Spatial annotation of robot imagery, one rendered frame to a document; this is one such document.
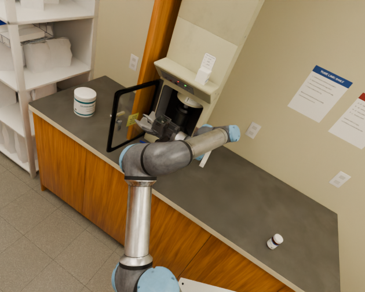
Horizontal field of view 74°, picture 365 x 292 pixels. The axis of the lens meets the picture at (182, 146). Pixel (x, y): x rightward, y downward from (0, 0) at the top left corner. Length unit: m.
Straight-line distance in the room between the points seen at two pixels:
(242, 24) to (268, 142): 0.89
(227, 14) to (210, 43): 0.14
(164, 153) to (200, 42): 0.63
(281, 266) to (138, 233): 0.83
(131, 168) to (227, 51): 0.68
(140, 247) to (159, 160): 0.31
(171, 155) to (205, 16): 0.68
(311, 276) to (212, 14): 1.35
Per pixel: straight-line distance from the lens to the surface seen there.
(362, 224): 2.10
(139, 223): 0.87
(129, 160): 0.85
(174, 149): 0.78
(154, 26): 1.23
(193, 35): 1.23
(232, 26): 1.16
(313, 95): 1.62
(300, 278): 1.49
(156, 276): 0.84
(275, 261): 1.44
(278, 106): 1.65
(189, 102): 1.35
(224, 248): 1.46
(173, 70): 1.20
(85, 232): 2.24
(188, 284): 1.09
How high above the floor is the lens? 1.99
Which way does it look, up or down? 39 degrees down
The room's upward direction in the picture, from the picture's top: 23 degrees clockwise
